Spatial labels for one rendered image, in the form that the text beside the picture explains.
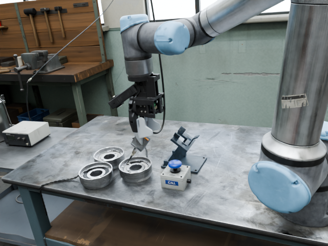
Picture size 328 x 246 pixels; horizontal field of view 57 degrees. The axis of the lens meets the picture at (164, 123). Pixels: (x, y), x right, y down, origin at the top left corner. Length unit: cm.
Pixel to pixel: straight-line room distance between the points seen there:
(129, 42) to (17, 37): 257
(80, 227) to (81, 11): 194
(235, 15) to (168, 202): 51
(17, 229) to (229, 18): 160
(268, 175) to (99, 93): 251
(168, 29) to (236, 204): 48
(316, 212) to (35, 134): 133
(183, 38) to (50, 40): 234
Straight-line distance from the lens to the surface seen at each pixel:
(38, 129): 169
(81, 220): 127
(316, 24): 52
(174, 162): 89
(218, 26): 77
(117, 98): 88
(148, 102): 81
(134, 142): 92
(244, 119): 253
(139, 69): 80
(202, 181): 93
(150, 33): 74
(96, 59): 275
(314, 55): 53
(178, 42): 71
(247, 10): 73
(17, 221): 200
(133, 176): 93
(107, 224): 122
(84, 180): 95
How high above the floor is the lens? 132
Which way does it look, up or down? 22 degrees down
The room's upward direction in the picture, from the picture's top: 5 degrees counter-clockwise
